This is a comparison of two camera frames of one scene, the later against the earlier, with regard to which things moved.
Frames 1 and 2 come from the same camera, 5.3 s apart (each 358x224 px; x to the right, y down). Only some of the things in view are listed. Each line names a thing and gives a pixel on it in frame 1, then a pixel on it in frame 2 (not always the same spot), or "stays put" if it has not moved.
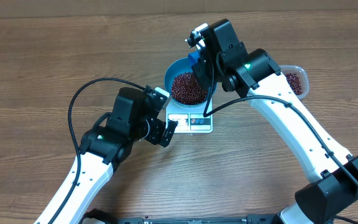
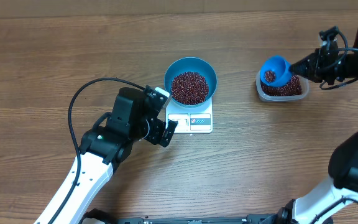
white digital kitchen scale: (191, 120) stays put
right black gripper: (201, 74) -> (312, 71)
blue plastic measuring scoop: (193, 58) -> (281, 67)
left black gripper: (155, 137) stays put
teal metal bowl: (181, 83) stays put
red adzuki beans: (187, 90) stays put
